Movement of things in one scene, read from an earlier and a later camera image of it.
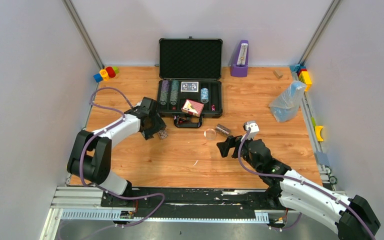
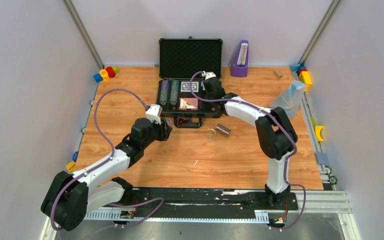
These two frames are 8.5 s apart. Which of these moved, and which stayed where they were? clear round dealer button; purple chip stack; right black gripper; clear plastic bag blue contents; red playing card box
Moved: right black gripper; red playing card box
Stayed: purple chip stack; clear plastic bag blue contents; clear round dealer button
